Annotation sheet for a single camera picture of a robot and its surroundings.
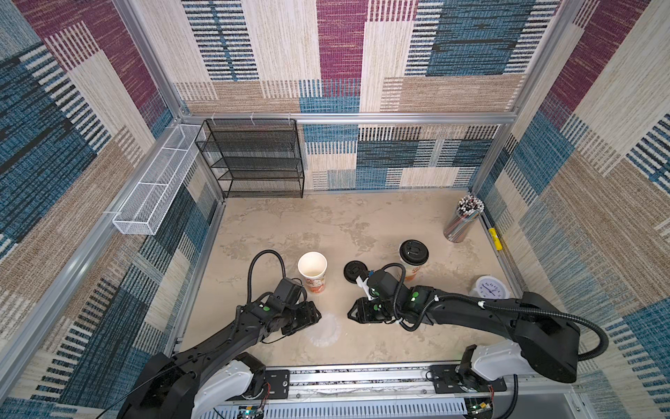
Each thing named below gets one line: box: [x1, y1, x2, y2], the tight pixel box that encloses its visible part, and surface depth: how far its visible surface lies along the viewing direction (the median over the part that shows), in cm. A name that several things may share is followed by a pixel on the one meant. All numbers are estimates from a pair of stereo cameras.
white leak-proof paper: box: [307, 313, 342, 347], surface depth 84 cm
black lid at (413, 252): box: [399, 239, 430, 267], surface depth 82 cm
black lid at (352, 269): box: [342, 260, 369, 284], surface depth 98 cm
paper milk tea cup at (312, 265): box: [297, 251, 329, 294], surface depth 83 cm
